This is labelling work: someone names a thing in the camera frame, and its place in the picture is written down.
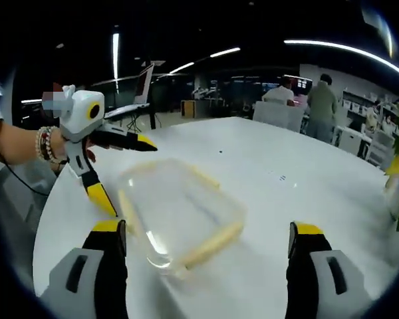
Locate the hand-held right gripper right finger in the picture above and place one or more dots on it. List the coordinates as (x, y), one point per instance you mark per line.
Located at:
(311, 285)

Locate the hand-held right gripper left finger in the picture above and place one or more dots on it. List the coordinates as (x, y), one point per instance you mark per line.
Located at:
(93, 282)

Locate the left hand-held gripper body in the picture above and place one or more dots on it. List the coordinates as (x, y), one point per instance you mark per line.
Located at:
(79, 113)

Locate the clear container with yellow buckles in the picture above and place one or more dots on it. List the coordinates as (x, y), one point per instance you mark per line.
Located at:
(216, 236)

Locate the person's left hand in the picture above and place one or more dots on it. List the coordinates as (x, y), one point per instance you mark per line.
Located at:
(59, 149)

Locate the black laptop stand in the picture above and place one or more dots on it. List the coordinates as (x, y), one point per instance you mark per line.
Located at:
(132, 122)

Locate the black pole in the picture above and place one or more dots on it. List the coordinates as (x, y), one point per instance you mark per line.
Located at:
(153, 113)

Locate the white laptop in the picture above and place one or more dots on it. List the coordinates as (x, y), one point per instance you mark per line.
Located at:
(143, 86)

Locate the white ceiling light strip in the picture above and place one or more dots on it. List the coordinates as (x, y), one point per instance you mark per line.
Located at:
(224, 52)
(115, 56)
(182, 67)
(345, 48)

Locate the small wooden-edged cabinet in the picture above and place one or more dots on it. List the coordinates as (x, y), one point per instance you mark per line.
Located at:
(187, 109)

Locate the person's grey clothing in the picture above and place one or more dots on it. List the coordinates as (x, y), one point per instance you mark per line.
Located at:
(16, 206)

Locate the person's white sleeve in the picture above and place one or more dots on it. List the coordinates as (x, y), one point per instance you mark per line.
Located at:
(1, 109)

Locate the grey office chair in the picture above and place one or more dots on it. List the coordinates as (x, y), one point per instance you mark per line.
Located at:
(276, 116)

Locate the white shelf with boxes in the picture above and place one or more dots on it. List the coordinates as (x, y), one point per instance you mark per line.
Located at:
(359, 133)

